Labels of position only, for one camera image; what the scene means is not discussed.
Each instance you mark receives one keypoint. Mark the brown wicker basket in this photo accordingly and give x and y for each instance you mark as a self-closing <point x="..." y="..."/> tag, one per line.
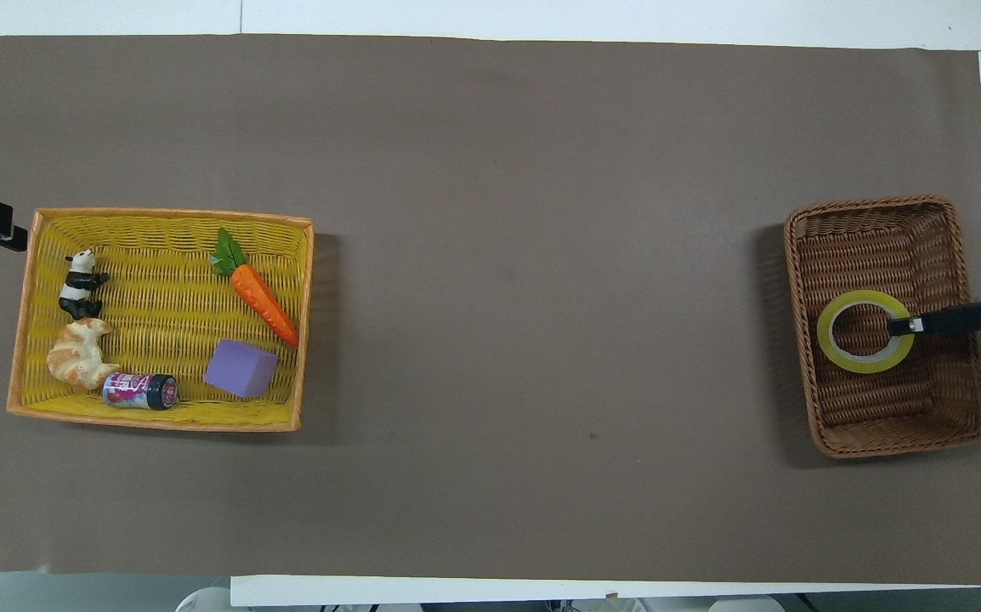
<point x="881" y="408"/>

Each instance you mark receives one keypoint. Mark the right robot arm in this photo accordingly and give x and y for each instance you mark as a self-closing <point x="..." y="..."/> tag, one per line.
<point x="745" y="605"/>

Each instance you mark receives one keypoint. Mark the toy carrot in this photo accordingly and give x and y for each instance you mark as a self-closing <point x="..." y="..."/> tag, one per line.
<point x="261" y="297"/>

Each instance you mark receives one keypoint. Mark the small drink can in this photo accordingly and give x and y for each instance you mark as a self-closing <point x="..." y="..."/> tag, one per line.
<point x="140" y="391"/>

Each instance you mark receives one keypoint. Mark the panda figurine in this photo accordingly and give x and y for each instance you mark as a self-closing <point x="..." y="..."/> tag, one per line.
<point x="78" y="285"/>

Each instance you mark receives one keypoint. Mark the yellow wicker basket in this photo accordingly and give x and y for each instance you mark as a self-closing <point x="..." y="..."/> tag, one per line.
<point x="167" y="297"/>

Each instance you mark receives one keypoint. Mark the toy croissant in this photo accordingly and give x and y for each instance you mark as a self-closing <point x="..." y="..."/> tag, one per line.
<point x="74" y="357"/>

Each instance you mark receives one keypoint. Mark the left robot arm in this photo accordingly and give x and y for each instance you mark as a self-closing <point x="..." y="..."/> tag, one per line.
<point x="206" y="602"/>

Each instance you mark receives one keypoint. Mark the purple cube block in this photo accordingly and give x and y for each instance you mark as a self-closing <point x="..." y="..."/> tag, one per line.
<point x="240" y="370"/>

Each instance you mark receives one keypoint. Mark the yellow clear tape roll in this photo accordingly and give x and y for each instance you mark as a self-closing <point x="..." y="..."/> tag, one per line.
<point x="825" y="341"/>

